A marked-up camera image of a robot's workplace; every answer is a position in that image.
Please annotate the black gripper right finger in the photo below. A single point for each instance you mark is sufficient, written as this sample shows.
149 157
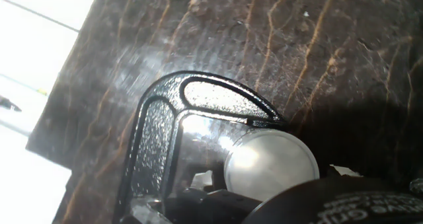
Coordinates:
417 186

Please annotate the gripper left finger with silver pad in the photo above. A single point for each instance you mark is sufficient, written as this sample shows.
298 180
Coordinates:
205 207

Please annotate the translucent white plastic lid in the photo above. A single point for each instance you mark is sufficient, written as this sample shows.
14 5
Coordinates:
269 164

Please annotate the black metal C-clamp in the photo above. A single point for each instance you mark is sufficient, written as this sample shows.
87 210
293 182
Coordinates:
155 144

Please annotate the dark marble pattern mat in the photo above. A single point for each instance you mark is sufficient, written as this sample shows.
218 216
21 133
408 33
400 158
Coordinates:
297 68

